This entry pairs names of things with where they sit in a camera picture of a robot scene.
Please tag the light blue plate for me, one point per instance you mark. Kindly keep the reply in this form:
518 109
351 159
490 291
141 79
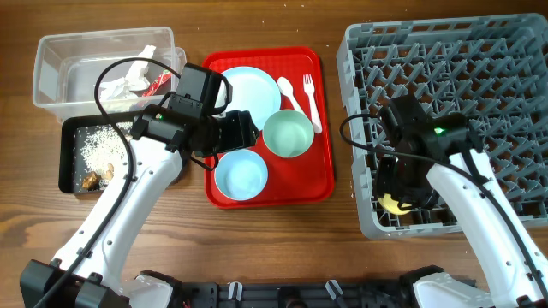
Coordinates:
253 90

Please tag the black food waste tray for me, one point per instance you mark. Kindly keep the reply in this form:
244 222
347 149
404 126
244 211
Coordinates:
71 164

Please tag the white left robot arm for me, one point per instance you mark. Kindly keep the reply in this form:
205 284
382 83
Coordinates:
86 271

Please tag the red serving tray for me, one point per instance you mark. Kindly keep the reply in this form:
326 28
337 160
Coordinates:
308 178

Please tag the mint green bowl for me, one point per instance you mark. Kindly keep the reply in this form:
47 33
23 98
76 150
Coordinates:
288 133

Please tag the white crumpled napkin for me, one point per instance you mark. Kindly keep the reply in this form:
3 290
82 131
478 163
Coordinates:
126 87

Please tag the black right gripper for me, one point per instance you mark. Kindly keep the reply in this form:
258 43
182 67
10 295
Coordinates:
416 195

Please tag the white plastic fork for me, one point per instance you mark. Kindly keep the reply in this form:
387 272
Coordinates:
309 89

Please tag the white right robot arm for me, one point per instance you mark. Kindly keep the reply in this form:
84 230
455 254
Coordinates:
444 159

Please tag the white plastic spoon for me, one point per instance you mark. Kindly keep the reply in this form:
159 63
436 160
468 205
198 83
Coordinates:
286 88

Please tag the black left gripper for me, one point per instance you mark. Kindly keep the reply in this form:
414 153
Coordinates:
242 133

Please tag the food scraps rice and nuts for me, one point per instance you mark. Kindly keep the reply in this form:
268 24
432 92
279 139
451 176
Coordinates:
102 152

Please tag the yellow plastic cup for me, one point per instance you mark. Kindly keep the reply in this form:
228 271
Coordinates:
391 206

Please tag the grey dishwasher rack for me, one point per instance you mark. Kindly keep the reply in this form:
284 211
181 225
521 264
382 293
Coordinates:
492 69

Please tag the red snack wrapper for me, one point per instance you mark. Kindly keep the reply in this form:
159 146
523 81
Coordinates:
157 83

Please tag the light blue bowl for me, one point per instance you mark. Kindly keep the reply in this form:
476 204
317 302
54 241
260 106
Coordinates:
241 175

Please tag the clear plastic waste bin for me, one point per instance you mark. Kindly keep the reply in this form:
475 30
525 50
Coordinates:
67 66

